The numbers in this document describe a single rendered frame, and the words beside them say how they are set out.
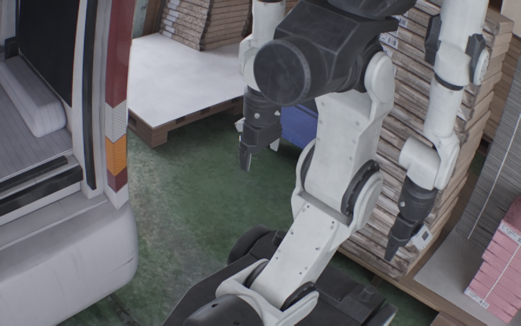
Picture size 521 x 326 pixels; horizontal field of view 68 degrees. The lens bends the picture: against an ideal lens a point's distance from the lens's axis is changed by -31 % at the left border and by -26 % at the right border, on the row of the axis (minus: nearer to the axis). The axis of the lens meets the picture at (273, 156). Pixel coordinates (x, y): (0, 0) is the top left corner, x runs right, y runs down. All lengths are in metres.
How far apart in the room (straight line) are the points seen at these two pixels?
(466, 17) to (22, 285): 1.01
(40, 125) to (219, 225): 1.03
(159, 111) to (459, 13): 1.84
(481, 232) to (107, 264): 1.55
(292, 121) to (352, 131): 1.24
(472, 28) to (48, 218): 0.96
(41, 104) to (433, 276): 1.50
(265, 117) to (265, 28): 0.24
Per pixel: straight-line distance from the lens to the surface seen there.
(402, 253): 1.70
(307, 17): 0.85
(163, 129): 2.30
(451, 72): 0.84
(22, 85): 1.33
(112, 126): 1.00
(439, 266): 1.91
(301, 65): 0.77
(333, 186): 1.14
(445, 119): 0.89
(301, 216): 1.24
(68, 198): 1.13
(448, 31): 0.81
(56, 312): 1.11
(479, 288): 1.81
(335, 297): 1.49
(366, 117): 1.01
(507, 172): 1.95
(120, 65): 0.97
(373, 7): 0.82
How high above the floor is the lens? 1.25
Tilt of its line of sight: 32 degrees down
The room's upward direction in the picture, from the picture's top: 12 degrees clockwise
